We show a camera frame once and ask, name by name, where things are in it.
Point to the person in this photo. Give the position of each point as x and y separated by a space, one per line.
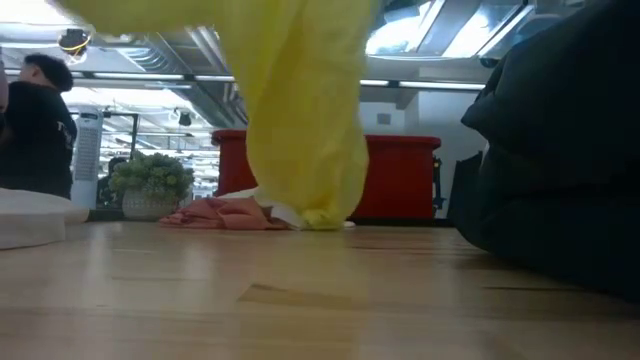
35 140
116 167

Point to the yellow shirt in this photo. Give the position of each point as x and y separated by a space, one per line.
300 100

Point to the ceiling light tube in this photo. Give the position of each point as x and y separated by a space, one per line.
440 86
137 76

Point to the red plastic laundry basket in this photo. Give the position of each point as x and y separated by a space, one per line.
400 175

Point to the black ceiling camera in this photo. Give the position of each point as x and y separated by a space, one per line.
74 42

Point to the green succulent plant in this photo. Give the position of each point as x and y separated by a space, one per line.
150 180

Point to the pink garment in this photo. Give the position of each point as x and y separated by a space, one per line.
220 215

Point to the small grey wall box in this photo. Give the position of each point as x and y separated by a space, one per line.
384 119

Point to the white garment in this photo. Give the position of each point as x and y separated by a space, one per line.
287 215

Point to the silver ceiling duct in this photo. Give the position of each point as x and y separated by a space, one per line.
165 55

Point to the white tower fan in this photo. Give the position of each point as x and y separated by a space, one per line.
87 150

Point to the black background frame rig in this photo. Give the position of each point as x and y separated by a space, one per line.
134 132

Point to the black t-shirt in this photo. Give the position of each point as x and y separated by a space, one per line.
550 75

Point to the black knit sweater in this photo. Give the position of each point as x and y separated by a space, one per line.
550 175

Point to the white Houston tote bag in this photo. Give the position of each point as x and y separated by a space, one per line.
30 215

